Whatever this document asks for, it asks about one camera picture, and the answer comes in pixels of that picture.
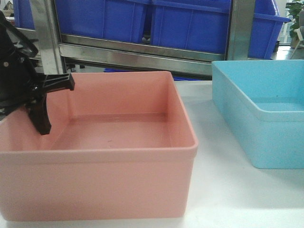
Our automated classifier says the dark blue crate right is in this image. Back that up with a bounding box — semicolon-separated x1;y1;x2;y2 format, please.
248;0;290;59

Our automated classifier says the dark blue crate below shelf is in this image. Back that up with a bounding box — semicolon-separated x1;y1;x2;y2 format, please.
103;68;203;81

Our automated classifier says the green potted plant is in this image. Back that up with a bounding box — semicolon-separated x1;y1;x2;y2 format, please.
285;0;304;38

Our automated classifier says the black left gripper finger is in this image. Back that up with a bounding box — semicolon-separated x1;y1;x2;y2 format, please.
44;73;75;93
25;94;51;135

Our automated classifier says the stainless steel shelf frame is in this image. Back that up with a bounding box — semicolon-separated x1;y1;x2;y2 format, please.
22;0;255;77

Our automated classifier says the dark blue crate middle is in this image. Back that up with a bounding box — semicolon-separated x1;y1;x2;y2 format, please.
55;0;230;53

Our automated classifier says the pink plastic box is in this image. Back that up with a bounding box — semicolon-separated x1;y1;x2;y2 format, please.
0;71;198;221

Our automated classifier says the dark blue crate left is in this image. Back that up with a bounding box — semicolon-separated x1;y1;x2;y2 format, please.
13;0;35;30

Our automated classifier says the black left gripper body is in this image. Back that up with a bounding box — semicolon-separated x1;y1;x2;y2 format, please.
0;12;45;114

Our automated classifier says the light blue plastic box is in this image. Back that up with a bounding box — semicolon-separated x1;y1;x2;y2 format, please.
212;59;304;169

